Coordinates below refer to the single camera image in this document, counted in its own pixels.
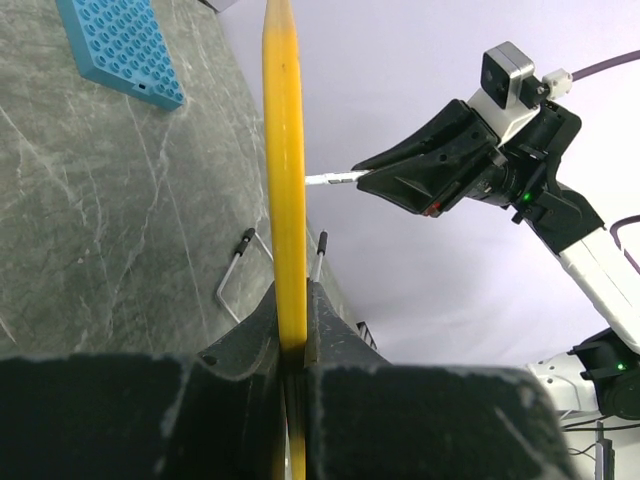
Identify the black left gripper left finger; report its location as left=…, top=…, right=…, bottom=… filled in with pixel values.
left=1, top=290, right=285, bottom=479

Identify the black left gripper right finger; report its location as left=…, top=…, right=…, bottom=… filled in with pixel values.
left=304, top=282, right=578, bottom=479

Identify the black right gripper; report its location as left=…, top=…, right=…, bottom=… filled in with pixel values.
left=351, top=99, right=582, bottom=223

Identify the white blue whiteboard marker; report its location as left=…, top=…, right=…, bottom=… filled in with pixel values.
left=305, top=170, right=369, bottom=186

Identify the yellow framed whiteboard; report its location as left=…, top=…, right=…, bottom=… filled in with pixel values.
left=262, top=1, right=307, bottom=479

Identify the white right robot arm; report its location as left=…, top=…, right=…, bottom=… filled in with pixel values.
left=355, top=100, right=639, bottom=420

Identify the blue studded baseplate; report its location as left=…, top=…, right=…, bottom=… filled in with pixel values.
left=56, top=0, right=185, bottom=111

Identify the wire whiteboard easel stand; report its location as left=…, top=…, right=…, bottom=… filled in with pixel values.
left=215, top=227, right=331, bottom=326

